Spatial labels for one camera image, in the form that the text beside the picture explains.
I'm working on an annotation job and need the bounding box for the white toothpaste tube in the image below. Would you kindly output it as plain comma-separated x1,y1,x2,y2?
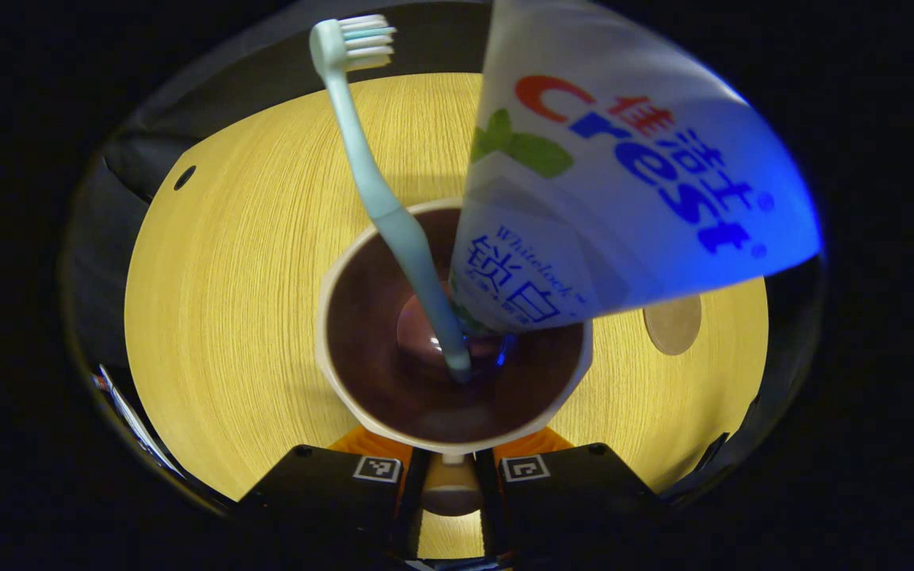
449,0,824,335

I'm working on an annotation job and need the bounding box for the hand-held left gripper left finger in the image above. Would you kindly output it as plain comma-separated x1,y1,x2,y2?
235,426,431,560

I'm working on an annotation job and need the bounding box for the wooden desktop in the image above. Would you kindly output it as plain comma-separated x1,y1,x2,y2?
124,73,770,560

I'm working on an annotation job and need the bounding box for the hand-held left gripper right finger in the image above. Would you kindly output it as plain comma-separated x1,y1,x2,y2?
475,426,666,560

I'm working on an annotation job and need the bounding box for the beige cup with handle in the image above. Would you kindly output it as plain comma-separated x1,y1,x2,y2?
316,197,593,518

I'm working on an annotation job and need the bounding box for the round brown coaster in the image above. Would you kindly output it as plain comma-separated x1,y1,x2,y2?
643,295,703,356

